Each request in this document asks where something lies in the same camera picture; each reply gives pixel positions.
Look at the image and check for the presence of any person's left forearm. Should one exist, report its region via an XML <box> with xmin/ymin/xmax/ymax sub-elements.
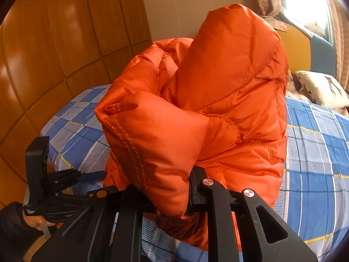
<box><xmin>0</xmin><ymin>202</ymin><xmax>44</xmax><ymax>260</ymax></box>

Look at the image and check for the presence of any grey yellow blue headboard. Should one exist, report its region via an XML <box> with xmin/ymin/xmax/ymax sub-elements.
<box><xmin>273</xmin><ymin>23</ymin><xmax>336</xmax><ymax>78</ymax></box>

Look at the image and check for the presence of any orange puffer jacket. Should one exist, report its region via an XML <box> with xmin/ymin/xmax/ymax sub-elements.
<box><xmin>94</xmin><ymin>3</ymin><xmax>289</xmax><ymax>252</ymax></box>

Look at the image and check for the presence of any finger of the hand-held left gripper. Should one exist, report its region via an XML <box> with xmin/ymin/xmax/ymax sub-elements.
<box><xmin>54</xmin><ymin>169</ymin><xmax>106</xmax><ymax>187</ymax></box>
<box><xmin>55</xmin><ymin>189</ymin><xmax>94</xmax><ymax>206</ymax></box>

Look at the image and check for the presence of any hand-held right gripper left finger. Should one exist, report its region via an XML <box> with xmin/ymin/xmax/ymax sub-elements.
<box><xmin>33</xmin><ymin>184</ymin><xmax>156</xmax><ymax>262</ymax></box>

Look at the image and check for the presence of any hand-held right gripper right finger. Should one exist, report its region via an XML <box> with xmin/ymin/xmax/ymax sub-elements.
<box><xmin>188</xmin><ymin>166</ymin><xmax>318</xmax><ymax>262</ymax></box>

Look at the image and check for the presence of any cream quilted pillow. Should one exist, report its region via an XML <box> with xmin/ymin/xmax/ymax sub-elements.
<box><xmin>287</xmin><ymin>72</ymin><xmax>310</xmax><ymax>101</ymax></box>

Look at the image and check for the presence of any white printed pillow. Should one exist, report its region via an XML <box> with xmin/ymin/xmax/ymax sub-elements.
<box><xmin>294</xmin><ymin>70</ymin><xmax>349</xmax><ymax>110</ymax></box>

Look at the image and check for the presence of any bed with blue plaid sheet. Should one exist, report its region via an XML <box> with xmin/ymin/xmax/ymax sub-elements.
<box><xmin>23</xmin><ymin>84</ymin><xmax>349</xmax><ymax>262</ymax></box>

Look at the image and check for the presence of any person's left hand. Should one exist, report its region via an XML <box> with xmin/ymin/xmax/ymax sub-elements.
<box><xmin>23</xmin><ymin>213</ymin><xmax>56</xmax><ymax>231</ymax></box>

